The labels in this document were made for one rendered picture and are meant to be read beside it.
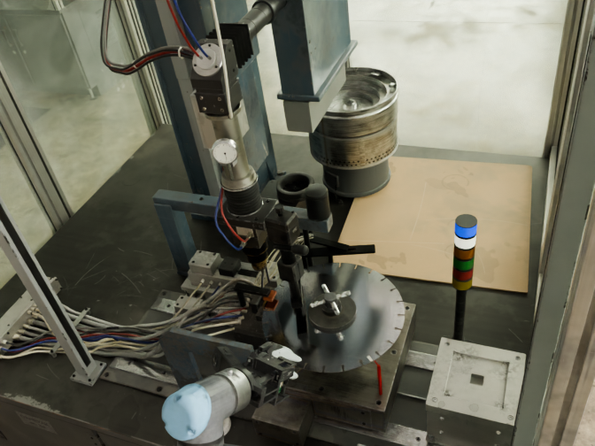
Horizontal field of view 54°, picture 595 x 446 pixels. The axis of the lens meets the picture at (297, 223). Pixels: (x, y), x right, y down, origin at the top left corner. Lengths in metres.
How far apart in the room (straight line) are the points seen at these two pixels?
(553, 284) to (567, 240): 0.08
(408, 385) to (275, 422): 0.34
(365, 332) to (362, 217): 0.67
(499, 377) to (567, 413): 0.44
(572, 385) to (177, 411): 0.56
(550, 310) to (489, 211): 1.07
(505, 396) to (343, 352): 0.34
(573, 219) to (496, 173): 1.33
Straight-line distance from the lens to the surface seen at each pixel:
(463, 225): 1.27
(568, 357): 0.81
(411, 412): 1.45
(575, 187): 0.77
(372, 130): 1.83
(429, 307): 1.66
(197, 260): 1.68
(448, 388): 1.32
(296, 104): 1.44
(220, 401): 0.99
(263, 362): 1.11
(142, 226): 2.11
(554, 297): 0.89
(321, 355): 1.31
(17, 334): 1.90
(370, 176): 1.97
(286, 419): 1.38
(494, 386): 1.33
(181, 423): 0.97
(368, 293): 1.41
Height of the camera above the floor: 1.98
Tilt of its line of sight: 39 degrees down
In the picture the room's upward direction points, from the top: 10 degrees counter-clockwise
